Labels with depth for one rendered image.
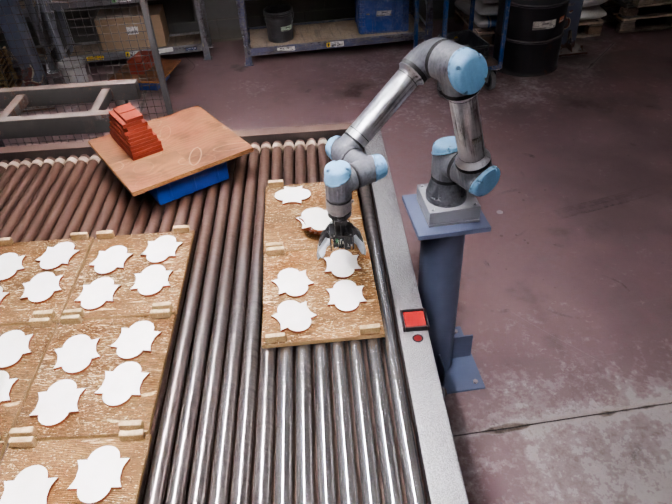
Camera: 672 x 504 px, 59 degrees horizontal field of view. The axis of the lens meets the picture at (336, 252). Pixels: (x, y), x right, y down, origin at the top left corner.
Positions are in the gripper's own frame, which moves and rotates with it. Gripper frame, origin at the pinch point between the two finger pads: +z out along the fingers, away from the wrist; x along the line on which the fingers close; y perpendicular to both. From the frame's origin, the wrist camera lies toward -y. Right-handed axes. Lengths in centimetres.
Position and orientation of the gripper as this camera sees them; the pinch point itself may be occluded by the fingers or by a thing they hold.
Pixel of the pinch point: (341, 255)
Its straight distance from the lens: 190.8
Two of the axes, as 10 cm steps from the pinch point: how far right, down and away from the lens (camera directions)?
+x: 10.0, -0.9, 0.3
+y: 0.9, 6.6, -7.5
